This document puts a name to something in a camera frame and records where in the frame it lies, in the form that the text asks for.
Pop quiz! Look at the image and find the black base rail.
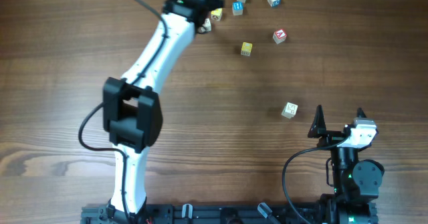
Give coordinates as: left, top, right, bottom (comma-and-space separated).
80, 202, 379, 224

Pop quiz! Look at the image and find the yellow top block upper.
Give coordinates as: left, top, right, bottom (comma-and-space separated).
211, 8, 223, 21

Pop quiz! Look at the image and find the red A block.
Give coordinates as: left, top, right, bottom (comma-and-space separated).
273, 29, 287, 44

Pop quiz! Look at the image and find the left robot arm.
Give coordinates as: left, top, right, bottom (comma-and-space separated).
100, 0, 225, 223

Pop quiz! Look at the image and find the yellow top block lower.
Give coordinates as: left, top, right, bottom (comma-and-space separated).
241, 42, 253, 57

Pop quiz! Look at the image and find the white block red side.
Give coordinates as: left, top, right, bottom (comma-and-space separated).
202, 18, 211, 33

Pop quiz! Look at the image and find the yellow block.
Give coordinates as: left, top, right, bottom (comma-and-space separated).
211, 8, 223, 21
241, 42, 253, 57

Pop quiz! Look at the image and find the blue H block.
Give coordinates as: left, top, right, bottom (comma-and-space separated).
232, 1, 243, 16

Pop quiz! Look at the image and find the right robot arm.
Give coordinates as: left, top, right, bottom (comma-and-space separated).
308, 105, 385, 224

